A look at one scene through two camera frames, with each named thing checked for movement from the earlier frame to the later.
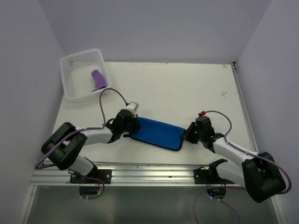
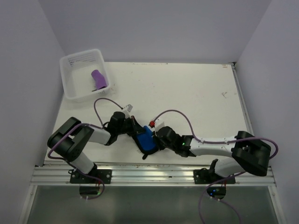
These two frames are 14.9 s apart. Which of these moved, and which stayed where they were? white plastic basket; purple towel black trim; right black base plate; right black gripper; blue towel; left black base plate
Moved: blue towel; right black gripper
Stayed: right black base plate; left black base plate; white plastic basket; purple towel black trim
